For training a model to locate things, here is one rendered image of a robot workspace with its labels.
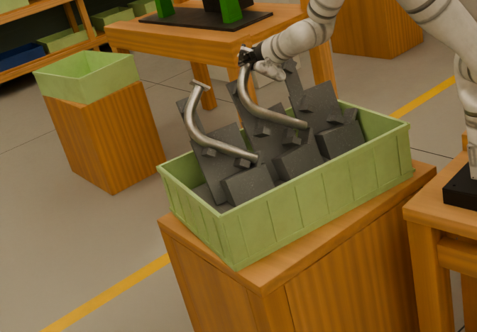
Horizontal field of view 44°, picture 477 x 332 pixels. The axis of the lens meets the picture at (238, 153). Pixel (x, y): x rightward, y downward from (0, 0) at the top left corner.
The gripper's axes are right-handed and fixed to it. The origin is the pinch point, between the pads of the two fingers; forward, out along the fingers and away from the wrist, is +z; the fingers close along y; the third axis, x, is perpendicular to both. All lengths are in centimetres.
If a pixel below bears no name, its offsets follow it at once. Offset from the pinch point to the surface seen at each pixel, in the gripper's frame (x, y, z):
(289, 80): -2.8, -16.4, 4.5
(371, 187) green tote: 25.0, -39.2, -15.0
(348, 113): 0.6, -37.1, 0.7
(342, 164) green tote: 23.1, -26.0, -18.1
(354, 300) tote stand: 55, -46, -9
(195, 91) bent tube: 11.9, 11.2, 4.5
